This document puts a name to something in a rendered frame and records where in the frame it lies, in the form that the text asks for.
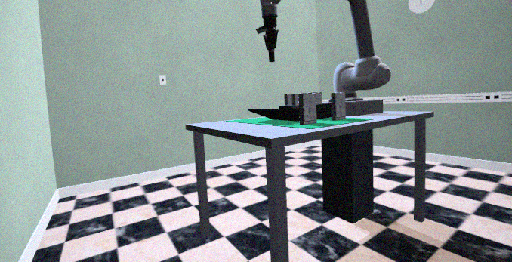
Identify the grey hard drive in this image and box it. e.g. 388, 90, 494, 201
298, 94, 317, 125
284, 94, 292, 106
331, 93, 346, 121
308, 92, 322, 104
291, 94, 299, 105

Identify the status display screen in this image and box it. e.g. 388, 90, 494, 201
248, 109, 300, 122

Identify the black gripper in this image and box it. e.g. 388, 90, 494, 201
263, 15, 279, 62

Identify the green flat mat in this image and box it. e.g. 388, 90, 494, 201
230, 117, 373, 129

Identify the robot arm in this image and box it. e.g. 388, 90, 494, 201
260, 0, 391, 101

